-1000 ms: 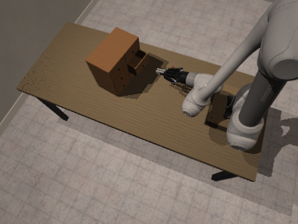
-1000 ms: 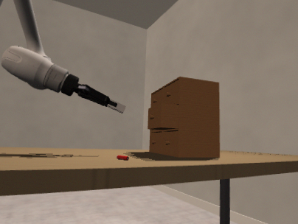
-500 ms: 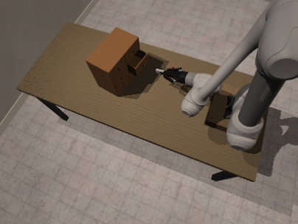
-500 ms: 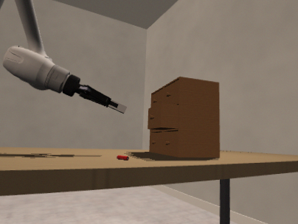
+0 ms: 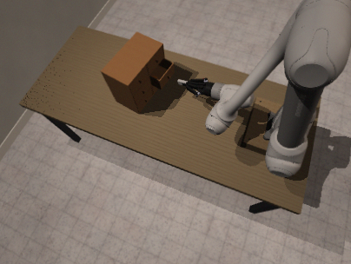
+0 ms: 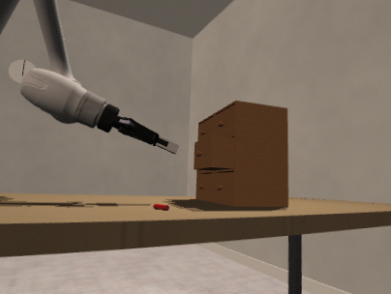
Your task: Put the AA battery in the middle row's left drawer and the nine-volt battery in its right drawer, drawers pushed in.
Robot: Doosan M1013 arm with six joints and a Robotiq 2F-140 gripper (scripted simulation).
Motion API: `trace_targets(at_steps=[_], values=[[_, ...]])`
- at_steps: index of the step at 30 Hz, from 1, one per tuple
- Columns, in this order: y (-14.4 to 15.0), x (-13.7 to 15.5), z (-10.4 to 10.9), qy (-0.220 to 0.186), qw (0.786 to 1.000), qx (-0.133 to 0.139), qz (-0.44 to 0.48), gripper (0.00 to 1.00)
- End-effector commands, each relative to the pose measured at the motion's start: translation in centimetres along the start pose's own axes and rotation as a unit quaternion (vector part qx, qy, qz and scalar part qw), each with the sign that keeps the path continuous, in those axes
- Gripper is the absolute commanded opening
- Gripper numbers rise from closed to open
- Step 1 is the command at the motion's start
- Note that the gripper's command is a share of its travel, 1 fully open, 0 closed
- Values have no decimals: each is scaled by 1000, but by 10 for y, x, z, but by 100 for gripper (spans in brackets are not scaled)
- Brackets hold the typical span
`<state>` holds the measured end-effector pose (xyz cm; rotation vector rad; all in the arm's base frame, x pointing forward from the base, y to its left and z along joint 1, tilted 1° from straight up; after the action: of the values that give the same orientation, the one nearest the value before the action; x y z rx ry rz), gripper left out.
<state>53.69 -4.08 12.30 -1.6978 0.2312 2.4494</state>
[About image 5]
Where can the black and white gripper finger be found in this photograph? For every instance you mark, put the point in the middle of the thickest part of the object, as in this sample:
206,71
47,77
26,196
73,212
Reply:
191,87
196,81

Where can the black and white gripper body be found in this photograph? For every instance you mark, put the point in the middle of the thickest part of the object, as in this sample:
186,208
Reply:
206,90

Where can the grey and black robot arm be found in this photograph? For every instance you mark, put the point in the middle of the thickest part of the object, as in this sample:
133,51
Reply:
318,38

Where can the small brown chest of drawers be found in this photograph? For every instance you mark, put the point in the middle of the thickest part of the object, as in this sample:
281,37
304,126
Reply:
124,67

